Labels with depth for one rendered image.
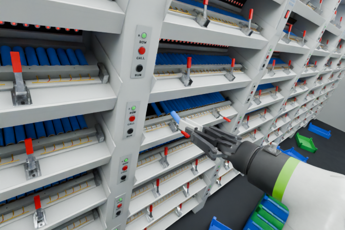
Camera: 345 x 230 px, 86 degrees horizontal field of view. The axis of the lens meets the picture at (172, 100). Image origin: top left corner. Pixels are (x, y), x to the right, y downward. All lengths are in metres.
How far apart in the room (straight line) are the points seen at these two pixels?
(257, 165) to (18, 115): 0.47
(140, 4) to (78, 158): 0.41
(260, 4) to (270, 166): 0.76
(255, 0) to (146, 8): 0.68
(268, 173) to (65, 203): 0.57
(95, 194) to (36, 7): 0.55
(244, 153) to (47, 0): 0.46
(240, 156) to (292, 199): 0.12
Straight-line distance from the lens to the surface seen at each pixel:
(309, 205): 0.42
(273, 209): 1.44
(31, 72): 0.47
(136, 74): 0.46
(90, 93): 0.46
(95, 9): 0.40
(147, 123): 0.65
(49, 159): 0.57
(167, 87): 0.57
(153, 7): 0.45
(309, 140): 3.43
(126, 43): 0.43
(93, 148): 0.58
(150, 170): 0.80
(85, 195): 0.72
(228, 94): 1.06
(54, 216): 0.70
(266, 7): 1.00
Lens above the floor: 1.28
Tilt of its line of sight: 25 degrees down
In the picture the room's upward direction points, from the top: 14 degrees clockwise
